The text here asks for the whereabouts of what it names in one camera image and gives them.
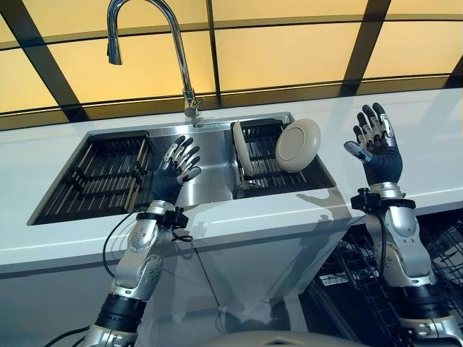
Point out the small black sink dish rack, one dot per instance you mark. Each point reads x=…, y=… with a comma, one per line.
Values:
x=260, y=159

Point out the dark framed yellow window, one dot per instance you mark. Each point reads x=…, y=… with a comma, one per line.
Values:
x=126, y=72

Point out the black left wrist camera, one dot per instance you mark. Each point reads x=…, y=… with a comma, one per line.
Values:
x=175, y=218

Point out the chrome gooseneck faucet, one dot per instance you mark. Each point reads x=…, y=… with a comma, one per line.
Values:
x=181, y=54

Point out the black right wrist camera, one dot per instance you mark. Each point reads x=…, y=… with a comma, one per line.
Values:
x=363, y=200

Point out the robot right hand dark glove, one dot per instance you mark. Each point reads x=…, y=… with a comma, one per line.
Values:
x=383, y=162

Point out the white sink base cabinet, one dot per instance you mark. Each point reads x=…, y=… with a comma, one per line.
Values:
x=253, y=260

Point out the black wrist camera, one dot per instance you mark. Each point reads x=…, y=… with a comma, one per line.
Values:
x=175, y=218
x=363, y=200

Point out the cream round plate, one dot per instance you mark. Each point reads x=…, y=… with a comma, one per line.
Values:
x=241, y=152
x=298, y=144

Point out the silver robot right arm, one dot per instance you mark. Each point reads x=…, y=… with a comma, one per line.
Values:
x=401, y=246

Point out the robot left hand dark glove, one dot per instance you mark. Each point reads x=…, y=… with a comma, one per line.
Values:
x=166, y=180

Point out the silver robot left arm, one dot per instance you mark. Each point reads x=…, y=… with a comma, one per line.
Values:
x=141, y=253

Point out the grey robot torso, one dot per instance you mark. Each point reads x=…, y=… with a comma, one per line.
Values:
x=278, y=341

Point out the large black sink dish rack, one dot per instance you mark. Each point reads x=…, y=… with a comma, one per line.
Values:
x=101, y=173

